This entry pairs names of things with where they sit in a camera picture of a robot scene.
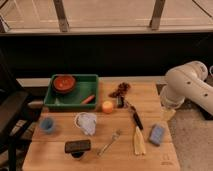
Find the silver fork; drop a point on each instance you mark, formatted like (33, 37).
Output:
(114, 137)

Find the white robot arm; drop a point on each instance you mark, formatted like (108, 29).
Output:
(193, 68)

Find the green plastic tray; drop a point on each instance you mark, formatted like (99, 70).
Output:
(86, 85)

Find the dark red grape bunch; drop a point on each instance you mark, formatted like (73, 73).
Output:
(121, 90)

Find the orange carrot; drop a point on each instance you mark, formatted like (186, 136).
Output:
(88, 99)

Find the orange candle cup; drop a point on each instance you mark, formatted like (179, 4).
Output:
(107, 107)

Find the clear glass with blue cloth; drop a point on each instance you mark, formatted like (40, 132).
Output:
(86, 122)

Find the red-brown bowl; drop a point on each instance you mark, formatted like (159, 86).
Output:
(63, 83)

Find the yellow banana peel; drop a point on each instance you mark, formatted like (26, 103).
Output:
(139, 143)

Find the black brush block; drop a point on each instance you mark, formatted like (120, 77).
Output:
(77, 148)

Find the blue sponge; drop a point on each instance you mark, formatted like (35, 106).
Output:
(156, 134)

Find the small blue cup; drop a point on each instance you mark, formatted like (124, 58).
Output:
(47, 125)

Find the black office chair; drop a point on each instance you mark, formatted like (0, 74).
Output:
(15, 114)

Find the black handled knife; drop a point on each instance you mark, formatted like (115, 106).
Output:
(122, 102)

